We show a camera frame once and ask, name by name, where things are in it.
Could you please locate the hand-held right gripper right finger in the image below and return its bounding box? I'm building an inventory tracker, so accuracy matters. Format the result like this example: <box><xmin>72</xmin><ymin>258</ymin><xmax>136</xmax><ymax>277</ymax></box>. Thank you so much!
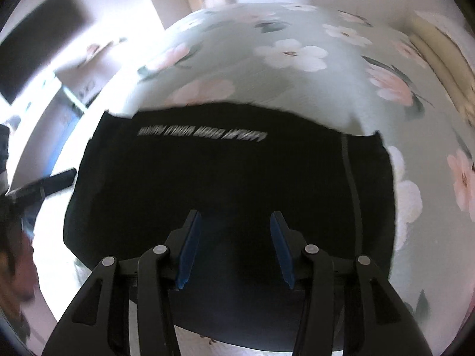
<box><xmin>270</xmin><ymin>211</ymin><xmax>433</xmax><ymax>356</ymax></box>

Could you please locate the black wall television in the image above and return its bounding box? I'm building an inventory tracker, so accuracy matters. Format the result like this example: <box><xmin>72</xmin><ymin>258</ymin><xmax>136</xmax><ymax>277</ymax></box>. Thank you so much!
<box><xmin>0</xmin><ymin>0</ymin><xmax>88</xmax><ymax>105</ymax></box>

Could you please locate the bed with floral sheet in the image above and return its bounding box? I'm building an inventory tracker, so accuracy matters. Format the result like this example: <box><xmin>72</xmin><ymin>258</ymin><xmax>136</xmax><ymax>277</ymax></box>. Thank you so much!
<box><xmin>33</xmin><ymin>2</ymin><xmax>475</xmax><ymax>356</ymax></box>

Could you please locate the folded beige quilt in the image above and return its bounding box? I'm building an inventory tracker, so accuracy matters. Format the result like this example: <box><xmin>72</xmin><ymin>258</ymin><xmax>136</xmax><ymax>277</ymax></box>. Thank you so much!
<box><xmin>408</xmin><ymin>11</ymin><xmax>475</xmax><ymax>127</ymax></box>

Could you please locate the black hooded jacket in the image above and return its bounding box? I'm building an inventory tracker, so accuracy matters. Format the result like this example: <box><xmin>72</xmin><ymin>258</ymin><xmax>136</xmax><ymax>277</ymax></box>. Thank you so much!
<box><xmin>63</xmin><ymin>101</ymin><xmax>397</xmax><ymax>353</ymax></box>

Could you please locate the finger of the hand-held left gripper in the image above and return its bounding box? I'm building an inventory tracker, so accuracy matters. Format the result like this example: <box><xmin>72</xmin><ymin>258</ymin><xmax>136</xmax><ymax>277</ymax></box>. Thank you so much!
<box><xmin>5</xmin><ymin>168</ymin><xmax>77</xmax><ymax>203</ymax></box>

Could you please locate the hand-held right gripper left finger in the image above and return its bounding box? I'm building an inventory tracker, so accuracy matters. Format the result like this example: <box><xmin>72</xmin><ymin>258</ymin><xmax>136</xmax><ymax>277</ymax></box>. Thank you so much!
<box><xmin>42</xmin><ymin>209</ymin><xmax>203</xmax><ymax>356</ymax></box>

